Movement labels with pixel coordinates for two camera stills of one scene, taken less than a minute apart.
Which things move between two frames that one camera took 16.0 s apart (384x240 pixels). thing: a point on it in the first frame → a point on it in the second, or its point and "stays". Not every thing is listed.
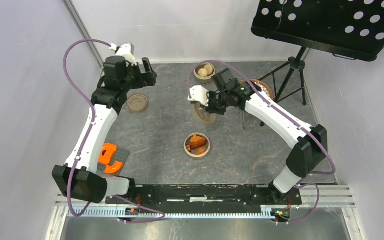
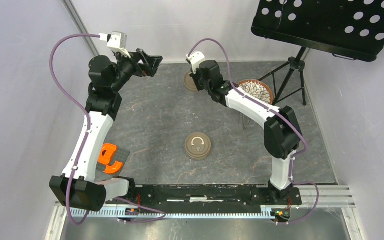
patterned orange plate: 263,87 stays
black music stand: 356,29 stays
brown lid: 201,113 → 197,145
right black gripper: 210,108 → 195,76
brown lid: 137,102 → 188,82
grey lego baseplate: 120,155 stays
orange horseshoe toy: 105,156 stays
